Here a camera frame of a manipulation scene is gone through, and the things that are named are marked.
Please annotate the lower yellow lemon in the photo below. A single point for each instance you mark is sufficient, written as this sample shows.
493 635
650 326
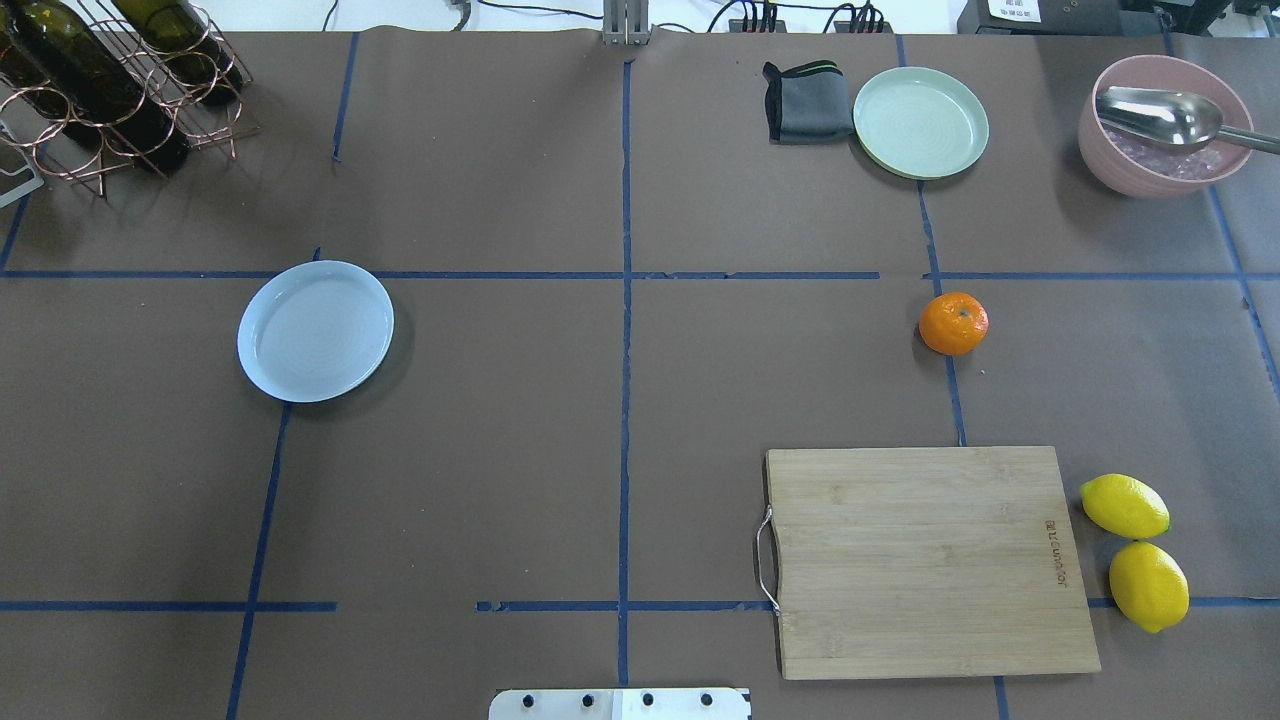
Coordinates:
1148 587

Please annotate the copper wire bottle rack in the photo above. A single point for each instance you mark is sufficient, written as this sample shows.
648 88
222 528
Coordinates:
41 126

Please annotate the dark green wine bottle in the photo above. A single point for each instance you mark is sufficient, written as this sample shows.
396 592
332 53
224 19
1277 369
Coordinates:
80 66

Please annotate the light blue plate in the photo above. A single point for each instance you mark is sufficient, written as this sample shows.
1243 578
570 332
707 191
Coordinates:
315 331

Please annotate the folded grey cloth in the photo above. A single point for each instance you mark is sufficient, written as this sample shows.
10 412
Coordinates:
807 104

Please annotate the orange mandarin fruit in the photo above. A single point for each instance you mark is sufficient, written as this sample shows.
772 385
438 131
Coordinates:
953 324

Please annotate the upper yellow lemon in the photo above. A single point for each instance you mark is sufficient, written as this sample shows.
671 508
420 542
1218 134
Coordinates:
1125 506

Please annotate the light green plate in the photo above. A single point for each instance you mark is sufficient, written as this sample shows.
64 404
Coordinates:
920 123

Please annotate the bamboo cutting board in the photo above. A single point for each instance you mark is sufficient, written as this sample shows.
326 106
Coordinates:
925 562

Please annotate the grey metal post bracket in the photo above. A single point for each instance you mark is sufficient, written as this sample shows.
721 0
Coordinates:
626 22

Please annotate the pink bowl with ice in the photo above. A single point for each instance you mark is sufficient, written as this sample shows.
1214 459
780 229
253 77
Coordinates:
1139 168

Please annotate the steel ice scoop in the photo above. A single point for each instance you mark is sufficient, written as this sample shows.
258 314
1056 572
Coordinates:
1174 118

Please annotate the yellow lemon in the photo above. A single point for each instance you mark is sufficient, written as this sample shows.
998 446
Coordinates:
1125 506
1148 587

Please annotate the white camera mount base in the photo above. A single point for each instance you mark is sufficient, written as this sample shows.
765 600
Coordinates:
623 703

